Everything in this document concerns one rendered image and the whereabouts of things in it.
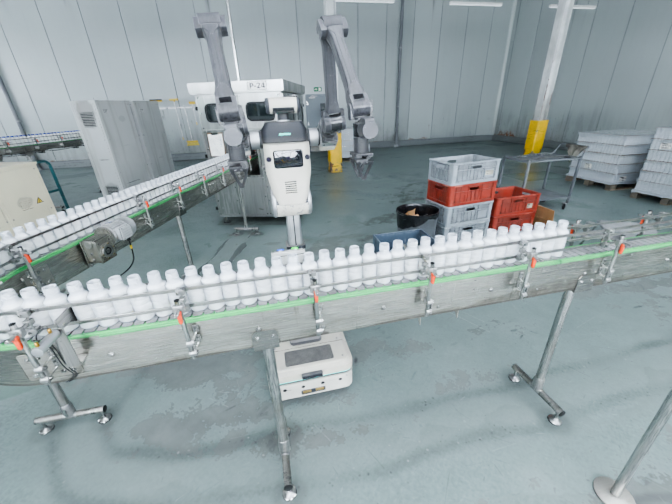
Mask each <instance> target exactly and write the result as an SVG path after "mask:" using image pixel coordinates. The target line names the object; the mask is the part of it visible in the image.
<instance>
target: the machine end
mask: <svg viewBox="0 0 672 504"><path fill-rule="evenodd" d="M231 86H232V90H233V91H234V94H235V96H236V100H237V104H238V105H242V108H243V112H244V113H245V118H246V123H247V127H248V131H261V129H262V127H263V124H264V122H266V121H277V114H270V113H269V114H267V113H266V108H265V98H274V97H299V99H300V113H288V116H289V120H301V121H302V122H303V124H304V126H305V123H304V109H303V107H304V104H303V96H302V95H304V94H305V86H303V85H300V84H297V83H294V82H291V81H287V80H284V79H271V80H250V81H231ZM187 87H188V92H189V94H190V95H195V101H196V105H197V107H195V110H196V111H198V115H199V120H200V125H201V130H202V135H203V139H204V144H205V149H206V154H205V158H207V159H208V160H211V159H213V158H215V157H219V156H211V153H210V148H209V142H208V137H207V133H214V132H217V133H221V132H222V133H223V139H224V128H223V125H221V126H219V124H218V119H217V115H216V111H215V107H216V102H215V95H214V92H215V82H207V83H187ZM256 151H257V153H258V161H259V168H258V169H257V170H255V171H253V172H251V173H250V174H248V175H247V179H246V183H245V187H244V188H242V194H243V200H244V206H245V212H246V217H274V216H273V207H272V199H271V192H270V191H271V186H270V183H269V180H268V177H267V174H266V166H265V158H264V151H263V149H256ZM215 198H216V203H217V207H216V210H218V212H219V214H220V217H225V218H226V220H225V221H224V223H230V222H231V220H228V218H227V217H243V213H242V208H241V202H240V196H239V190H238V184H237V182H234V183H233V184H231V185H229V186H228V187H226V188H224V189H223V190H221V191H219V192H217V193H216V194H215Z"/></svg>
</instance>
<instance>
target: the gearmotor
mask: <svg viewBox="0 0 672 504"><path fill-rule="evenodd" d="M136 229H137V226H136V223H135V222H134V221H133V220H132V219H131V218H129V217H126V216H122V217H120V218H117V219H115V220H113V221H110V222H108V223H105V224H103V225H102V226H99V227H97V228H96V229H95V231H94V235H92V236H90V237H88V238H86V239H84V240H82V241H81V242H79V243H80V246H81V248H82V250H83V253H84V255H85V259H86V261H87V263H88V265H89V266H90V267H93V266H94V263H102V264H104V263H105V262H107V261H109V260H110V259H112V258H114V257H115V256H117V253H116V250H115V247H114V244H116V243H117V242H119V241H121V240H126V239H127V241H129V244H130V248H131V251H132V255H133V261H132V263H131V265H130V266H129V268H128V269H127V270H126V271H125V272H123V273H122V274H121V275H120V276H122V275H123V274H124V273H126V272H127V271H128V270H129V269H130V268H131V266H132V265H133V263H134V258H135V257H134V252H133V247H132V245H131V242H130V240H131V239H130V237H131V236H133V235H134V233H135V232H136Z"/></svg>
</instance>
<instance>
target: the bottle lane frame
mask: <svg viewBox="0 0 672 504"><path fill-rule="evenodd" d="M614 251H615V250H613V251H609V252H608V251H606V252H602V253H601V252H600V253H596V254H594V253H593V254H589V255H587V254H586V255H583V256H577V257H570V258H564V259H557V260H551V261H544V262H537V263H536V265H535V267H534V268H531V271H530V275H529V279H528V283H529V285H530V287H529V288H528V290H527V296H526V297H523V299H525V298H530V297H536V296H541V295H547V294H552V293H558V292H564V291H569V290H574V289H575V286H576V283H577V280H578V279H579V278H580V277H581V276H584V275H590V274H595V276H596V278H595V280H594V283H593V286H597V285H602V278H603V277H602V276H600V275H599V273H598V271H599V268H600V267H603V266H602V265H601V263H602V260H603V259H606V262H605V264H604V266H606V267H608V266H609V263H610V261H611V258H612V256H613V253H614ZM671 258H672V242H666V243H664V242H663V243H660V244H658V243H657V244H653V245H652V244H651V245H647V246H646V245H645V246H641V247H640V246H638V247H632V248H626V249H624V251H623V253H622V254H619V253H618V256H617V258H616V261H615V263H614V266H613V269H614V271H615V272H614V273H612V275H611V281H610V282H607V284H608V283H613V282H619V281H624V280H630V279H636V278H641V277H647V276H652V275H658V274H663V273H669V272H672V261H671ZM527 265H528V264H525V265H524V264H522V265H519V266H516V265H515V266H513V267H508V266H507V267H506V268H499V269H492V270H487V271H486V270H484V271H481V272H477V271H476V272H474V273H469V272H468V274H461V273H460V275H455V276H454V275H452V276H449V277H445V276H444V277H442V278H436V277H435V282H434V284H432V291H431V299H432V300H433V301H434V303H433V305H432V310H433V311H432V314H429V316H431V315H436V314H442V313H447V312H453V311H458V310H464V309H469V308H475V307H480V306H486V305H492V304H497V303H503V302H508V301H514V300H519V292H521V291H520V290H518V288H517V287H516V285H517V281H520V278H518V277H519V273H520V272H524V273H523V277H522V280H524V277H525V273H526V269H527ZM605 270H606V268H604V267H603V270H602V272H601V274H602V275H604V276H605V274H606V273H605ZM428 280H429V279H427V280H423V281H420V280H418V281H417V282H411V281H410V280H409V281H410V282H409V283H404V284H403V283H402V282H401V284H397V285H394V284H392V285H391V286H384V285H383V287H378V288H376V287H375V286H374V288H372V289H366V288H365V290H359V291H358V290H357V289H356V291H353V292H348V291H346V293H340V294H339V293H338V292H337V294H333V295H329V294H328V293H327V296H321V297H320V296H318V303H319V305H320V304H322V311H321V313H320V314H322V317H323V320H324V322H322V326H323V328H324V331H323V333H321V335H325V334H331V333H337V332H342V331H348V330H353V329H359V328H364V327H370V326H375V325H381V324H386V323H392V322H397V321H403V320H408V319H414V318H420V317H425V312H424V309H425V307H426V306H425V303H424V297H425V296H426V294H425V288H426V287H428ZM185 321H186V324H187V328H188V331H189V334H190V338H191V339H193V336H194V333H195V332H193V328H192V325H196V324H197V326H198V329H199V332H197V334H196V335H198V334H200V336H201V340H202V341H200V343H199V346H198V350H199V353H198V355H197V356H196V358H198V357H204V356H209V355H215V354H220V353H226V352H231V351H237V350H242V349H248V348H253V342H252V335H253V334H254V332H257V331H263V330H269V329H275V330H276V331H278V337H279V343H281V342H287V341H292V340H298V339H303V338H309V337H314V336H317V334H316V322H315V309H314V298H309V296H308V298H307V299H301V300H300V299H299V298H298V300H295V301H289V300H288V301H287V302H282V303H279V301H278V302H277V303H276V304H269V303H267V305H263V306H259V305H258V304H257V306H256V307H250V308H248V306H246V308H244V309H237V307H236V309H235V310H231V311H226V309H225V311H224V312H218V313H215V310H214V312H213V313H212V314H204V312H203V314H202V315H199V316H193V314H192V315H191V317H186V318H185ZM109 328H110V327H109ZM109 328H108V329H107V330H103V331H97V329H98V328H97V329H96V330H95V331H94V332H90V333H84V332H83V333H82V334H77V335H71V334H70V335H69V336H68V338H69V340H70V342H71V344H72V346H73V348H74V350H75V352H76V354H77V355H81V354H87V353H88V356H87V357H86V359H85V360H84V362H83V363H82V364H81V366H82V368H83V370H84V371H83V372H81V373H78V375H77V377H76V378H75V379H74V380H76V379H82V378H87V377H93V376H98V375H104V374H109V373H115V372H121V371H126V370H132V369H137V368H143V367H148V366H154V365H159V364H165V363H170V362H176V361H181V360H187V359H191V357H190V355H189V349H188V347H187V345H186V339H185V336H184V333H183V330H182V327H181V324H179V322H178V319H173V320H170V317H169V319H168V320H167V321H161V322H158V320H157V321H156V322H154V323H148V324H147V323H146V322H145V323H144V324H141V325H134V324H133V325H132V326H129V327H122V325H121V327H120V328H116V329H109Z"/></svg>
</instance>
